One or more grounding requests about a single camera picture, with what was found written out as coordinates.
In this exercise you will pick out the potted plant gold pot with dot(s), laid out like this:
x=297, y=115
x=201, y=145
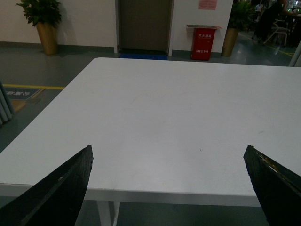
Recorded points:
x=241, y=15
x=45, y=16

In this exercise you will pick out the grey curtain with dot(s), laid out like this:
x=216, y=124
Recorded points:
x=6, y=108

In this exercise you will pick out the white chair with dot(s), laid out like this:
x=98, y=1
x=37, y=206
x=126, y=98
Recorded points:
x=278, y=29

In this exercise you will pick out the white table leg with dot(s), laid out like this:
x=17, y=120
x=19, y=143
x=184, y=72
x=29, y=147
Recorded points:
x=108, y=212

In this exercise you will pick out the seated person in black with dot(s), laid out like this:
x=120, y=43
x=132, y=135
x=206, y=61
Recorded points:
x=267, y=19

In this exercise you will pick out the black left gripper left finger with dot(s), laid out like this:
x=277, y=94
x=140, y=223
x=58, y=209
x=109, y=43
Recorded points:
x=57, y=199

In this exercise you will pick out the blue floor mat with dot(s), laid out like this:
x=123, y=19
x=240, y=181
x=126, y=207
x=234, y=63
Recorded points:
x=143, y=56

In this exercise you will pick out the grey door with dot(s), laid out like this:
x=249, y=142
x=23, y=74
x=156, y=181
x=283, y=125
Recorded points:
x=144, y=25

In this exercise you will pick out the dark floor sign mat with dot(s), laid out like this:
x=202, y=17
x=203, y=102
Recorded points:
x=21, y=94

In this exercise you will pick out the pink paper notice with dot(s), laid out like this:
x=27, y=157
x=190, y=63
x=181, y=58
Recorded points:
x=207, y=4

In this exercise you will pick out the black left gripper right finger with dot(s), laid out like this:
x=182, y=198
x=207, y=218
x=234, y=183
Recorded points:
x=277, y=188

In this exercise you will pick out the left potted plant gold pot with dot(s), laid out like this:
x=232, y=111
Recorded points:
x=45, y=16

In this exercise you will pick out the red fire extinguisher box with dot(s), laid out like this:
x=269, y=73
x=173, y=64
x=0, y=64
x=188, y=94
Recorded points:
x=203, y=37

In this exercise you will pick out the right potted plant gold pot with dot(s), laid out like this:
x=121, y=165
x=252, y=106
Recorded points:
x=241, y=15

